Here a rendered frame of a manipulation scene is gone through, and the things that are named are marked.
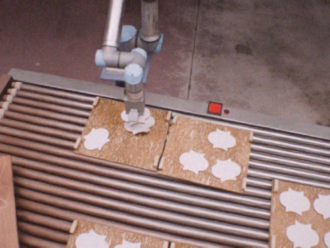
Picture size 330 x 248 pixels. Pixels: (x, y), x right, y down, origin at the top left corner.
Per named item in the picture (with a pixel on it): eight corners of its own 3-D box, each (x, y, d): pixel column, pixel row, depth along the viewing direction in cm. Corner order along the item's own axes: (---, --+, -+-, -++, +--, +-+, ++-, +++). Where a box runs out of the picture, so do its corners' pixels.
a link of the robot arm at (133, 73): (144, 62, 140) (141, 77, 136) (145, 79, 149) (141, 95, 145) (125, 60, 141) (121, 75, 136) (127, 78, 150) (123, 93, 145)
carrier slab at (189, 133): (174, 115, 178) (174, 114, 177) (251, 133, 174) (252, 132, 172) (157, 174, 159) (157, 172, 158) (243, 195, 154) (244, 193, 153)
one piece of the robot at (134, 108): (120, 104, 144) (123, 126, 157) (141, 105, 144) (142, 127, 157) (125, 83, 151) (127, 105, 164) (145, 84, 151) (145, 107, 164)
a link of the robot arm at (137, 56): (122, 45, 148) (117, 62, 142) (147, 47, 148) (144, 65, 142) (123, 58, 155) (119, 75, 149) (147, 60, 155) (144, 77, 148)
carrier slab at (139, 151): (97, 99, 183) (97, 97, 182) (172, 114, 179) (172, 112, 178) (74, 154, 163) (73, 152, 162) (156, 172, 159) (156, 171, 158)
